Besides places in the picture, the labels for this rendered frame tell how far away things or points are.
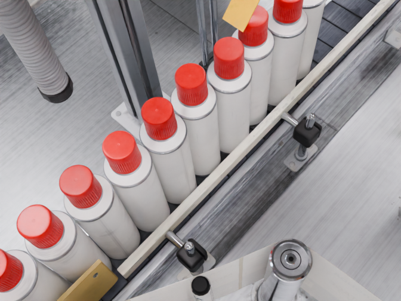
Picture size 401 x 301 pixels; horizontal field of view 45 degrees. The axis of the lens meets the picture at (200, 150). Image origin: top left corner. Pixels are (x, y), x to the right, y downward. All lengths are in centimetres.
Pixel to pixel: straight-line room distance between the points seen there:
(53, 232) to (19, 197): 31
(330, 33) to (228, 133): 27
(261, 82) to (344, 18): 26
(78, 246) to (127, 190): 7
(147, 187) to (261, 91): 20
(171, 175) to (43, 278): 18
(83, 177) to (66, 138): 33
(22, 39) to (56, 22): 50
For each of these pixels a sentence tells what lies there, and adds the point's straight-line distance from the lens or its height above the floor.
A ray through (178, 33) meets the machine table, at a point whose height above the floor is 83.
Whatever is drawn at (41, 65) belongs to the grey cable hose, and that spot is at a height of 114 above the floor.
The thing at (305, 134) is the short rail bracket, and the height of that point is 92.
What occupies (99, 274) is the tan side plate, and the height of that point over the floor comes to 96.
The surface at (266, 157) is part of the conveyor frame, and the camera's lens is 71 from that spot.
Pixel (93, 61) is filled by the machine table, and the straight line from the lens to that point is 87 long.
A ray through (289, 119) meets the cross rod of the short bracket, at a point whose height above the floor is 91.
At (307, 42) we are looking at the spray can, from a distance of 68.
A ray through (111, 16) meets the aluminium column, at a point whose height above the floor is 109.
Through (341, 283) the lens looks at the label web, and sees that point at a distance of 49.
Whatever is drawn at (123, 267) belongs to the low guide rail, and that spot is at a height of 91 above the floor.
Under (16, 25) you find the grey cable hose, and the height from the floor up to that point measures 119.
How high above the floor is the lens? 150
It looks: 63 degrees down
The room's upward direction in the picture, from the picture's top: 8 degrees counter-clockwise
